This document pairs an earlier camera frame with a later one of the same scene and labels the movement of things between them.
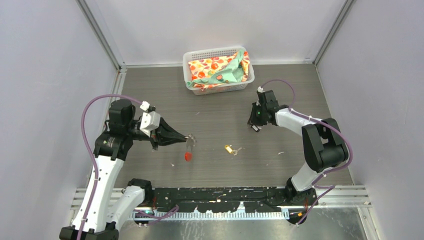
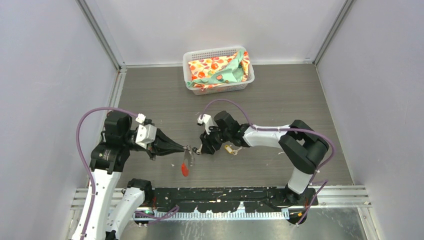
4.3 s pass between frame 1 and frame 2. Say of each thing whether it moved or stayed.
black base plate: stayed
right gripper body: moved
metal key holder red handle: moved
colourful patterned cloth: stayed
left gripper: moved
